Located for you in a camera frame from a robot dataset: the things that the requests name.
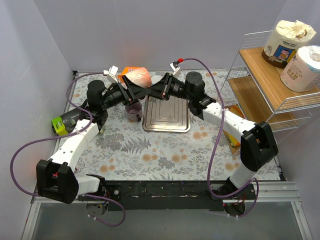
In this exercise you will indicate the green mug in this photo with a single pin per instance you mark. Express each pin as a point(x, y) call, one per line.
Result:
point(102, 131)

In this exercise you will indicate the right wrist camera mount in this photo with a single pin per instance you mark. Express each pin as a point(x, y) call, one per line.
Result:
point(176, 70)

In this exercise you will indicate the purple mug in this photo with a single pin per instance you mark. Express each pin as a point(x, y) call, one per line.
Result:
point(134, 112)

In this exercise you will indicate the wire wooden shelf rack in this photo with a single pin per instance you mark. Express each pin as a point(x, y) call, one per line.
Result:
point(259, 92)

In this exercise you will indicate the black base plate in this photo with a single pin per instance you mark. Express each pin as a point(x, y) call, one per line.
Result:
point(163, 195)

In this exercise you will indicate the pink toilet paper roll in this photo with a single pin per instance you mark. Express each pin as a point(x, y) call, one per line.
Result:
point(302, 72)

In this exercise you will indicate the steel tray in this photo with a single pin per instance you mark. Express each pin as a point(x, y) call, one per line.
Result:
point(170, 115)

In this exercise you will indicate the cartoon toilet paper roll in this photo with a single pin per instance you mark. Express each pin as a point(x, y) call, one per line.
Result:
point(284, 41)

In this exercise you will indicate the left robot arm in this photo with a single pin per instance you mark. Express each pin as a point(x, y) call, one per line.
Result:
point(55, 177)

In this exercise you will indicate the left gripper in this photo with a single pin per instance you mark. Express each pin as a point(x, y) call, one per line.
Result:
point(126, 89)

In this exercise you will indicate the aluminium frame rail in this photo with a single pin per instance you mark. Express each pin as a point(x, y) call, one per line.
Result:
point(270, 210)

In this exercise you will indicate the orange yellow box on shelf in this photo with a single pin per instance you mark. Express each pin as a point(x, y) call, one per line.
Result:
point(232, 141)

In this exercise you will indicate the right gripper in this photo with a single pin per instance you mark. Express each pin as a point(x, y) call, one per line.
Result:
point(166, 86)

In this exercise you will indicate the pink mug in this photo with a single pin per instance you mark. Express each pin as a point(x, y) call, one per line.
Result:
point(140, 77)

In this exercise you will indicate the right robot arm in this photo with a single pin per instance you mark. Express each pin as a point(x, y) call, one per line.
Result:
point(257, 143)

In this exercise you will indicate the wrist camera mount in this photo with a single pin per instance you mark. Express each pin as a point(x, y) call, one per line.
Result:
point(111, 75)
point(176, 70)

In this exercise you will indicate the orange box at back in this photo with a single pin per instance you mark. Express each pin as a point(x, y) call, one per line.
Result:
point(125, 71)

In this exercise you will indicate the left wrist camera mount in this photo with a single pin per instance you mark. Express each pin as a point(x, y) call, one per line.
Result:
point(111, 75)

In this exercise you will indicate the blue white mug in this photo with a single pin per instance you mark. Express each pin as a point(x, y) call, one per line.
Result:
point(155, 79)

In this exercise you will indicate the green black box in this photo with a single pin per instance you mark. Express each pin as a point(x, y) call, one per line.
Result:
point(65, 124)

